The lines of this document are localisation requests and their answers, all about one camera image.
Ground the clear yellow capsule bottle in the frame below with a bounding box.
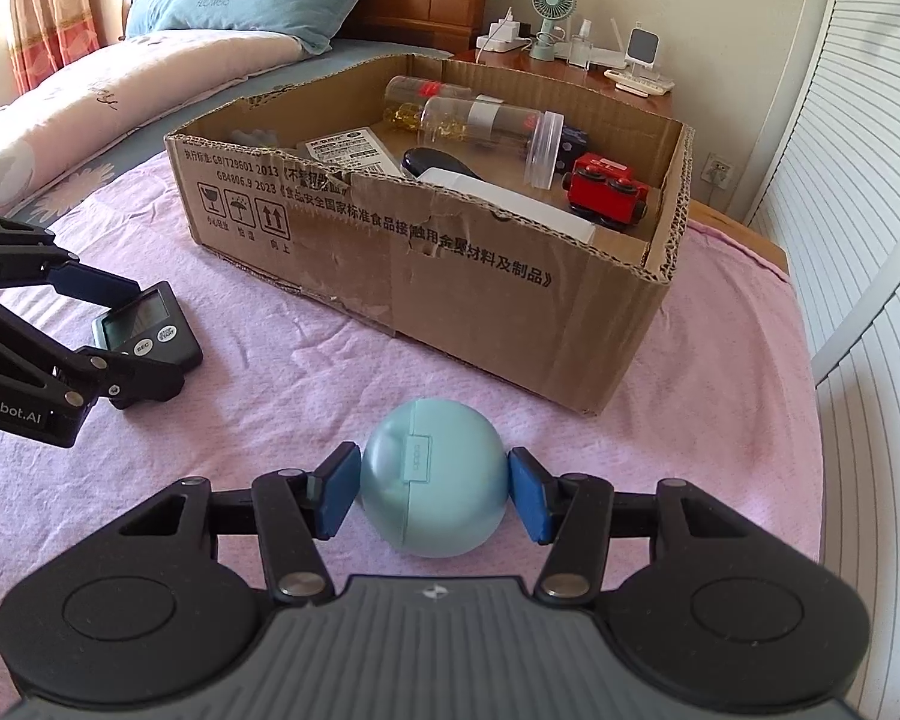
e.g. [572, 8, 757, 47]
[384, 75, 496, 137]

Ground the small white screen device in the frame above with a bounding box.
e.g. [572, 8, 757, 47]
[624, 26, 661, 76]

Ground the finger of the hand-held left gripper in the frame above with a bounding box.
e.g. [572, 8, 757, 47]
[0, 210, 142, 310]
[0, 296, 186, 411]

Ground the pink blanket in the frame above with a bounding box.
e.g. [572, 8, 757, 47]
[0, 142, 826, 691]

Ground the white louvered closet door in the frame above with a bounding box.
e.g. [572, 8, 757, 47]
[746, 0, 900, 376]
[802, 195, 900, 720]

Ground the green desk fan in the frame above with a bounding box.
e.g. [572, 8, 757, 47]
[529, 0, 575, 61]

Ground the clear labelled plastic case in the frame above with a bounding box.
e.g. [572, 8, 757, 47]
[304, 127, 406, 181]

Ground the light blue round case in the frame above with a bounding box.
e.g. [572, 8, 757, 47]
[360, 399, 509, 558]

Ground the clear spray bottle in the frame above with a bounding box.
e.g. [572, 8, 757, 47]
[570, 19, 597, 67]

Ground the patterned orange curtain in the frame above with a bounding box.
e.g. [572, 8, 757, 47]
[4, 0, 132, 95]

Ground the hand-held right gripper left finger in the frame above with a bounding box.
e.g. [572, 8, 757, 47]
[120, 441, 365, 608]

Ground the white charger plug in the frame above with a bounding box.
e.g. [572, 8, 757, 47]
[491, 11, 533, 42]

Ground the red toy train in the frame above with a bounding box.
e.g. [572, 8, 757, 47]
[562, 152, 650, 230]

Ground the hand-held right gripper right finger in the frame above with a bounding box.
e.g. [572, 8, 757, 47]
[506, 446, 732, 606]

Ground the wooden nightstand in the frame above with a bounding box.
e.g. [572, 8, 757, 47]
[450, 49, 680, 121]

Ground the clear plastic cup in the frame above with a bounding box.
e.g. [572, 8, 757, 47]
[420, 96, 567, 190]

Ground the white router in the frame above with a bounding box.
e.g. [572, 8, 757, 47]
[555, 17, 631, 68]

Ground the black digital timer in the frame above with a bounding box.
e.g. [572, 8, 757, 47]
[91, 281, 203, 376]

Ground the brown cardboard box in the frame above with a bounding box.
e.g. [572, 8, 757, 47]
[163, 52, 697, 415]

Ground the white plastic bottle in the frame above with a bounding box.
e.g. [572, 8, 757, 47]
[418, 167, 597, 245]

